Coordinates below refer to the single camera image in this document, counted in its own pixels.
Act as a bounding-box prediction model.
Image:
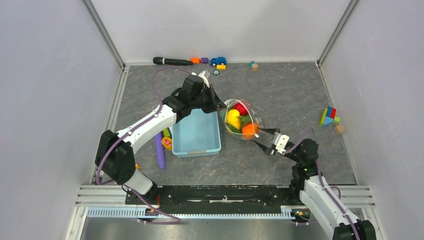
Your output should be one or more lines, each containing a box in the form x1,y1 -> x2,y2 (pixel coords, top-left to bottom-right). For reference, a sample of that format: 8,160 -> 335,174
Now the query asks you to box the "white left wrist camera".
191,70 -> 210,88

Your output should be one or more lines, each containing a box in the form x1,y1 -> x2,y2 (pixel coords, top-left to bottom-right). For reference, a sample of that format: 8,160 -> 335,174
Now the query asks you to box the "purple plastic cylinder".
154,132 -> 166,170

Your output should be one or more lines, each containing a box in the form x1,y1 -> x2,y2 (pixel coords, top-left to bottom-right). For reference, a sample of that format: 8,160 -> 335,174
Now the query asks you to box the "green blue white brick stack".
162,127 -> 172,139

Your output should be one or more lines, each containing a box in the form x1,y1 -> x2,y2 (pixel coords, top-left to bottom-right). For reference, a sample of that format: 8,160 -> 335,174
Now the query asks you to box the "blue toy car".
209,56 -> 227,67

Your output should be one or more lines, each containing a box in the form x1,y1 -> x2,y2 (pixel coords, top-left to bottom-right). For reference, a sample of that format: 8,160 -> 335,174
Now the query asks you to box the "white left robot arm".
95,70 -> 226,204

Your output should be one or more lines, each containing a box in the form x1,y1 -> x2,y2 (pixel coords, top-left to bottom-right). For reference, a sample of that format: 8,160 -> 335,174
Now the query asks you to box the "orange toy block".
189,57 -> 202,64

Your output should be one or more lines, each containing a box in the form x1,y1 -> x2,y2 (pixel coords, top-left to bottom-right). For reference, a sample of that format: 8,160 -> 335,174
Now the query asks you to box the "clear dotted zip top bag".
219,99 -> 264,141

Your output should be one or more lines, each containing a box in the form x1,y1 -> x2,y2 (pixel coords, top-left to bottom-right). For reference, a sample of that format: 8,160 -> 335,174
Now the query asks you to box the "black mounting base plate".
125,185 -> 305,215

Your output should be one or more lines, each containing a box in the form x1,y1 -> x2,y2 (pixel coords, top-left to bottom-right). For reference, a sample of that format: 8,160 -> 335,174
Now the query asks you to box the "slotted cable duct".
86,206 -> 296,220

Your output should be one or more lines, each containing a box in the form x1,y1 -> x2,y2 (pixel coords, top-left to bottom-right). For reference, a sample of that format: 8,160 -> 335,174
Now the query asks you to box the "orange toy fruit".
241,122 -> 261,140

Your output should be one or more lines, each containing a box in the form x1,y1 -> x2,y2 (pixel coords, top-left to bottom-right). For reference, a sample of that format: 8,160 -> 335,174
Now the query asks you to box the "black microphone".
152,56 -> 194,66

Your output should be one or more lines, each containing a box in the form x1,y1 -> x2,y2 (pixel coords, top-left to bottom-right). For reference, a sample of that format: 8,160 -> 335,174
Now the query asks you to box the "green toy cucumber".
239,115 -> 252,129

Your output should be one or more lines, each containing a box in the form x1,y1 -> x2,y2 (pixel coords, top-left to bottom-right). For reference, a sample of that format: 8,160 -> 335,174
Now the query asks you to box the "small wooden cube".
334,124 -> 345,134

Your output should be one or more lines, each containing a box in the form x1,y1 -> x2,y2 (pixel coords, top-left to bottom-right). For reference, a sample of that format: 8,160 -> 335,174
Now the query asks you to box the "teal and wood cube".
249,61 -> 259,72

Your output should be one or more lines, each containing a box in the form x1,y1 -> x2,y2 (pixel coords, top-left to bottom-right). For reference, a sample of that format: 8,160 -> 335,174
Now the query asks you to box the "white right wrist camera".
271,132 -> 290,155

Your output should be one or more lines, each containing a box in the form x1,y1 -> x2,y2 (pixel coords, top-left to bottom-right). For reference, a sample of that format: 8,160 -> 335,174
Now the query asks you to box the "yellow butterfly toy brick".
161,137 -> 173,151

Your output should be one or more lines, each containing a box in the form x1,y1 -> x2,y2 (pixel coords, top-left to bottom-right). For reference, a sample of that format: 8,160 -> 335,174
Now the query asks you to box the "multicolour toy brick stack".
318,106 -> 340,127

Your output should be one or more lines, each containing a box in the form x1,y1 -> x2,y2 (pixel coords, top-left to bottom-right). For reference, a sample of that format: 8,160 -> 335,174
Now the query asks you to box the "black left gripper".
190,84 -> 227,114

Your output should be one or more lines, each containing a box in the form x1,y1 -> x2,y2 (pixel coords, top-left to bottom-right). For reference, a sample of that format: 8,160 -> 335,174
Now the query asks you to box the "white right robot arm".
256,128 -> 377,240

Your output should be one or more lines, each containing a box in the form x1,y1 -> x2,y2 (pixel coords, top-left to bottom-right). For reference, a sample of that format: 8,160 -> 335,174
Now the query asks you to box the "yellow toy lemon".
226,109 -> 241,130

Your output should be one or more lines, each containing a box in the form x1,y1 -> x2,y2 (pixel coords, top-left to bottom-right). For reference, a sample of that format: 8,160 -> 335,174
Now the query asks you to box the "red toy apple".
233,102 -> 249,116

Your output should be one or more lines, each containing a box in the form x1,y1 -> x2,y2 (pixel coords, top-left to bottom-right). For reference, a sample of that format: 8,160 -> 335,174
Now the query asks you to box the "light blue plastic basket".
172,109 -> 222,158

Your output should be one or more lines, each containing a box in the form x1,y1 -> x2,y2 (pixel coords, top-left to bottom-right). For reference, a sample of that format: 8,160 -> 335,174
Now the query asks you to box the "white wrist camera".
271,132 -> 290,155
191,70 -> 210,88

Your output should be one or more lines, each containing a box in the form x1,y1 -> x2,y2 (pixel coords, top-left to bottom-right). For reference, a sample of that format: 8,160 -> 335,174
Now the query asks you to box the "purple toy block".
200,57 -> 210,64

